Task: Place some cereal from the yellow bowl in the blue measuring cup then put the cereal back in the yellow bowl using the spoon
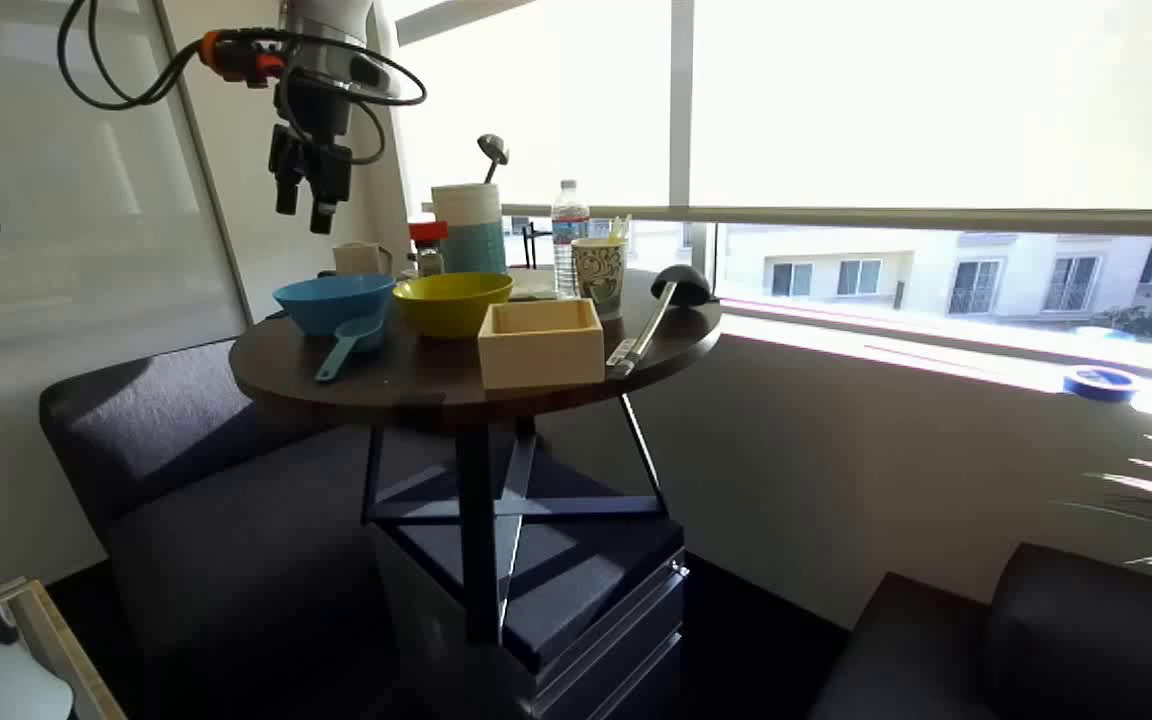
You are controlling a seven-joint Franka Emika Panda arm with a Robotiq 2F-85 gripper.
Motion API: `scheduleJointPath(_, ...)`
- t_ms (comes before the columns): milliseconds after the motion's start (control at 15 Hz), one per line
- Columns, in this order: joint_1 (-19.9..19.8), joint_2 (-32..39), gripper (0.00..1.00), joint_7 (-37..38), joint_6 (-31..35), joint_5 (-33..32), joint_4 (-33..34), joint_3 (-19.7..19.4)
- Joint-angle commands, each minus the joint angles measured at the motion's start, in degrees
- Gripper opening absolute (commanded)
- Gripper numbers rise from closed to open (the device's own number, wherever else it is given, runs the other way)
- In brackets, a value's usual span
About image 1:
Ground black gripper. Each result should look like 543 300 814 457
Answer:
266 70 351 236

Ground teal measuring cup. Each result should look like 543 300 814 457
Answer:
317 320 382 386

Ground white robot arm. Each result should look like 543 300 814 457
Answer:
266 0 371 236

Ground cream ceramic cup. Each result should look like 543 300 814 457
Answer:
333 246 392 277

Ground blue plastic bowl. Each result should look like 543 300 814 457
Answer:
274 277 392 336

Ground metal spoon in canister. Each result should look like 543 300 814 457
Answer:
476 134 506 183

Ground yellow plastic bowl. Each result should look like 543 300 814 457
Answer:
392 272 510 342

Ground patterned paper cup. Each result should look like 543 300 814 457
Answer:
572 221 626 315

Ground red lidded jar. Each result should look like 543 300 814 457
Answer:
407 221 448 277

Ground white and teal canister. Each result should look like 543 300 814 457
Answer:
432 183 505 272

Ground round dark wooden table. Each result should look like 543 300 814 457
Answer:
226 283 721 646

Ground clear water bottle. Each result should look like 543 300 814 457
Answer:
550 179 588 296

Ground light wooden box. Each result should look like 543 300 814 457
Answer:
476 300 604 394

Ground black ladle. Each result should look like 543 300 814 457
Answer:
606 265 710 377

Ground dark grey sofa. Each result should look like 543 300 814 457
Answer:
38 345 450 720

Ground blue drawer cabinet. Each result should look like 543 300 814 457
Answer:
371 450 688 720

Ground blue tape roll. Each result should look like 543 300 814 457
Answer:
1064 367 1136 403

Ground black armchair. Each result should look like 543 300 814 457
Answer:
809 545 1152 720

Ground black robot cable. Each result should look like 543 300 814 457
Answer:
50 0 432 171

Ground wooden frame board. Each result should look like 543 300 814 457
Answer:
0 580 128 720

